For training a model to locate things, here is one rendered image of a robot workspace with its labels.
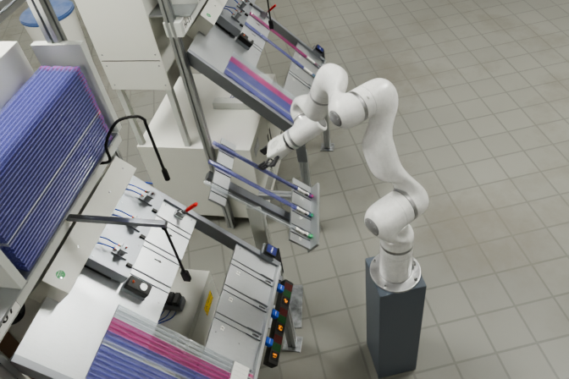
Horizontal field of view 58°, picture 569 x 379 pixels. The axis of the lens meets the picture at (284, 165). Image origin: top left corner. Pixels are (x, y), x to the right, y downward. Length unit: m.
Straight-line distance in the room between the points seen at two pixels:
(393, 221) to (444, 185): 1.67
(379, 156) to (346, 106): 0.20
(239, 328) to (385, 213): 0.65
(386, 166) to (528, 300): 1.48
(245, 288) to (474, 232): 1.59
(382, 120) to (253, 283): 0.78
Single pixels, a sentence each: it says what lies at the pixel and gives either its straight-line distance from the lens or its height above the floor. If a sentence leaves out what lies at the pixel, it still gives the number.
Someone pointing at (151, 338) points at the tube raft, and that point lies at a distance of 1.68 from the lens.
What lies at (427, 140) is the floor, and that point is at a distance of 3.61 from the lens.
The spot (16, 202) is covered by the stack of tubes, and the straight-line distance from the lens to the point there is 1.38.
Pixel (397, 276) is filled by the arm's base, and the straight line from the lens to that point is 1.96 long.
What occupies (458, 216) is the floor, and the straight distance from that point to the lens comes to 3.16.
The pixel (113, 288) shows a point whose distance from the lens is 1.69.
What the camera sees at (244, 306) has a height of 0.78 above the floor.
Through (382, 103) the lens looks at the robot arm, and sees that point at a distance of 1.57.
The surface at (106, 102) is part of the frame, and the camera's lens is 1.67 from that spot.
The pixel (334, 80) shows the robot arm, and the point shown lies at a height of 1.47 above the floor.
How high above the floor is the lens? 2.38
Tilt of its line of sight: 43 degrees down
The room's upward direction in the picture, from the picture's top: 9 degrees counter-clockwise
